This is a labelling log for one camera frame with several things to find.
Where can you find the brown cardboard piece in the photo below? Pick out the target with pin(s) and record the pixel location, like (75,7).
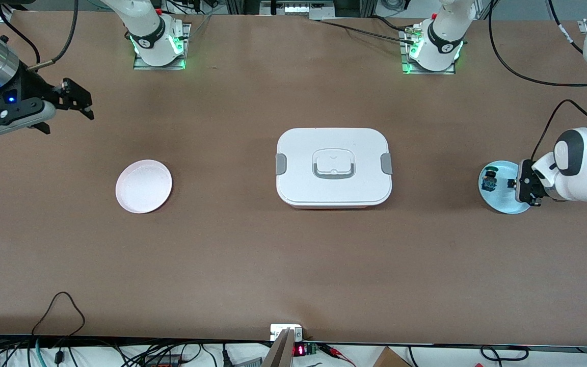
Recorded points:
(390,359)

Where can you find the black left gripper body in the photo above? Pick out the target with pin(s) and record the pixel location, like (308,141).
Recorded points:
(524,182)

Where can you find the grey angled bar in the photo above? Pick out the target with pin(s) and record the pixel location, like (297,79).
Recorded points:
(281,351)

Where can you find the white lunch box grey clips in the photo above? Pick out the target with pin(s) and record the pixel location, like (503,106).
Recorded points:
(303,188)

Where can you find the light blue round plate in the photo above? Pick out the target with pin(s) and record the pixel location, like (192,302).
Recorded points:
(502,201)

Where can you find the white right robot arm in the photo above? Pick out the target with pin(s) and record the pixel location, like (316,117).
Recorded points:
(145,25)

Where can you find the white power strip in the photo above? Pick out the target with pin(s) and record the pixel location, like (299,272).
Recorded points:
(298,8)

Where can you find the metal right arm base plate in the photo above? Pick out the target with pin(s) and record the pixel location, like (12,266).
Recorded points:
(184,46)

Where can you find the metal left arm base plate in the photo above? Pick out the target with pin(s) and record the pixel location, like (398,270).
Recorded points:
(404,56)

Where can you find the small white socket box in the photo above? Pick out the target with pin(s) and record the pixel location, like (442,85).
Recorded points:
(278,330)

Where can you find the green blue push-button switch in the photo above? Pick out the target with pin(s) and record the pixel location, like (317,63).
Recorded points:
(488,179)

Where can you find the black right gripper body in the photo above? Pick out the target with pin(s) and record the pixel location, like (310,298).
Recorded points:
(35,86)

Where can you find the pink round plate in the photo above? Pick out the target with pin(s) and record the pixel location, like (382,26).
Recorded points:
(143,188)

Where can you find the red digit display module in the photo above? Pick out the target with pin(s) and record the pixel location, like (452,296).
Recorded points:
(299,350)

